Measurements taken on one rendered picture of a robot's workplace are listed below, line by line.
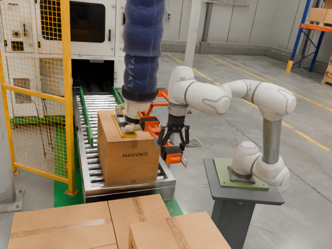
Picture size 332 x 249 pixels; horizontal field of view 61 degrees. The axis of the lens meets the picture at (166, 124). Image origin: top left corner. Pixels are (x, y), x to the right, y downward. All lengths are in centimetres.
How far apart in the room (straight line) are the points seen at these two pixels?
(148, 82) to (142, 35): 27
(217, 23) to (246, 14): 134
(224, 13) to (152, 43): 1072
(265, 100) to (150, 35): 71
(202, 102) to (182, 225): 62
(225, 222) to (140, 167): 77
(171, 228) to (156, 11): 111
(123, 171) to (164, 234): 93
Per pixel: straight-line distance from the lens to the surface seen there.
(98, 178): 237
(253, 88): 160
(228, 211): 224
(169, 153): 131
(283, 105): 153
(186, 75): 117
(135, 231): 137
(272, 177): 195
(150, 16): 162
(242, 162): 204
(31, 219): 208
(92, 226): 197
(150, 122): 159
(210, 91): 109
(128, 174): 221
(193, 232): 140
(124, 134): 174
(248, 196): 205
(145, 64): 168
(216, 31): 1224
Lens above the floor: 191
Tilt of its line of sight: 24 degrees down
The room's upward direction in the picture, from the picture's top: 7 degrees clockwise
